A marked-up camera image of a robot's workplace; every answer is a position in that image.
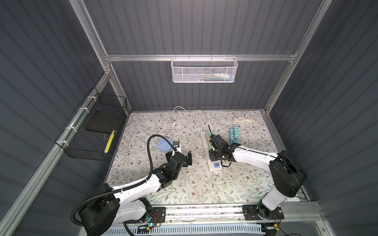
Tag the white multicolour power strip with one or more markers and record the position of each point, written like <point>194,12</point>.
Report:
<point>214,166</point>

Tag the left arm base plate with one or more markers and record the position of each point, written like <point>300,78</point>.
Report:
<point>157,215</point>

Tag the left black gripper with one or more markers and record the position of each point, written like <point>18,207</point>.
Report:
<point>189,161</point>

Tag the black wire wall basket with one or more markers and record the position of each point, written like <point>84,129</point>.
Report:
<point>77,142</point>

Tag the blue triangular socket adapter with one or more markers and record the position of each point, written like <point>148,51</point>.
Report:
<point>164,145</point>

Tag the floral table mat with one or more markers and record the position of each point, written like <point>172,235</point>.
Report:
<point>237,183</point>

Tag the teal USB power strip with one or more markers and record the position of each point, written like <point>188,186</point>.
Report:
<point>234,134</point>

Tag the white wire mesh basket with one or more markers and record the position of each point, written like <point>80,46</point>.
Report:
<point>204,69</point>

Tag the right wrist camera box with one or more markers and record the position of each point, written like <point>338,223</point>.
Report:
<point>218,142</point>

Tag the black pad in basket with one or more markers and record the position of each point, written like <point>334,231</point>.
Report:
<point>104,122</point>

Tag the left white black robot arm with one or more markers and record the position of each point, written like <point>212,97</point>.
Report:
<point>127,203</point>

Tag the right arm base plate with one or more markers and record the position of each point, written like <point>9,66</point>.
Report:
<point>260,212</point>

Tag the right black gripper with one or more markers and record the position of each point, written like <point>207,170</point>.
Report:
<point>211,158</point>

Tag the yellow marker pen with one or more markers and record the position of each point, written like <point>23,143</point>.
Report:
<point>109,142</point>

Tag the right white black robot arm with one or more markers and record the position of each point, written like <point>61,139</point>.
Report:
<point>288,177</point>

